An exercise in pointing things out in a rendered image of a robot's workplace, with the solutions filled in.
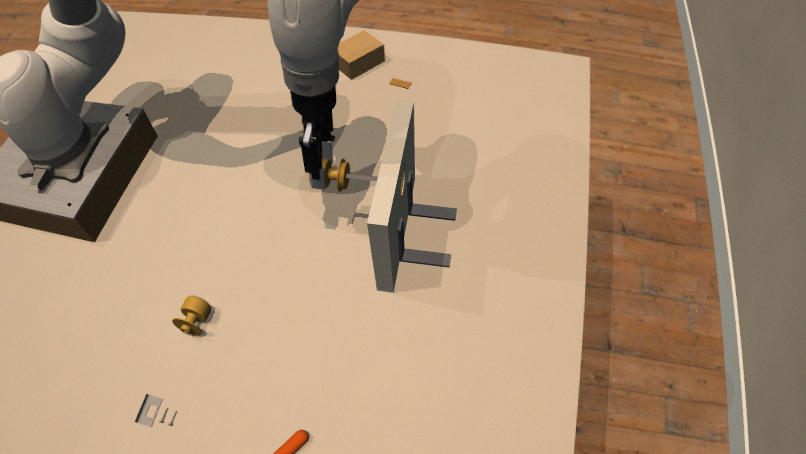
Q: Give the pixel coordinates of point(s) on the brass door knob with grey square spindle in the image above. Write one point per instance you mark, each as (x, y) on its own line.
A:
(342, 175)

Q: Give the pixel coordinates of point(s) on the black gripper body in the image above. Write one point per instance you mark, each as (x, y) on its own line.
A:
(311, 107)

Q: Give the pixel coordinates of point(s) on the grey panel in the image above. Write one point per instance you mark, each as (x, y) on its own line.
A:
(390, 200)

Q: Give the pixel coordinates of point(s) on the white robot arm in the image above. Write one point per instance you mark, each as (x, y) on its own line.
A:
(41, 100)

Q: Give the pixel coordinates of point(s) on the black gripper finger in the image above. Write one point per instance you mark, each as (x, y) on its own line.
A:
(327, 152)
(310, 144)

